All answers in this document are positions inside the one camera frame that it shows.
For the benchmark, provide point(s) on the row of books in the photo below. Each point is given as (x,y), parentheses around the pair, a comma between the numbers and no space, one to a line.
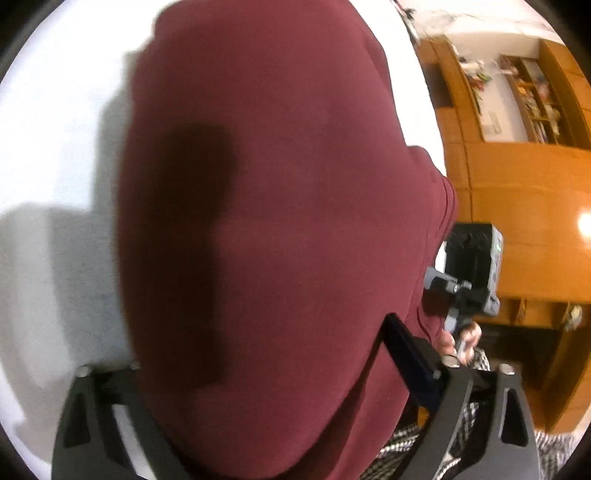
(538,101)

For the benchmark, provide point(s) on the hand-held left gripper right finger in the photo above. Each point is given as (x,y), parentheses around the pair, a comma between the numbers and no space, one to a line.
(415,364)

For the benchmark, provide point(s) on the checked clothing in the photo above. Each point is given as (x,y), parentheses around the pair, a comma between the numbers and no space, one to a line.
(401,443)

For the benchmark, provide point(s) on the wooden shelf cabinet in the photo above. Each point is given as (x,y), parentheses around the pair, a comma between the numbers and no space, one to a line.
(521,194)

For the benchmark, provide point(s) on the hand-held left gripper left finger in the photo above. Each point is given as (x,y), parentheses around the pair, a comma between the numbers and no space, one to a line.
(147,443)

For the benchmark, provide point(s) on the maroon pants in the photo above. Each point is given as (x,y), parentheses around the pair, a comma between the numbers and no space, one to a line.
(277,207)

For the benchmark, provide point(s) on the person's right hand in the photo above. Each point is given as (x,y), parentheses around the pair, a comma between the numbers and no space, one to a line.
(470,333)

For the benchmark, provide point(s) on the white bed sheet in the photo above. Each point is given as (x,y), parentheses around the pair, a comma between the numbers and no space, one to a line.
(55,161)

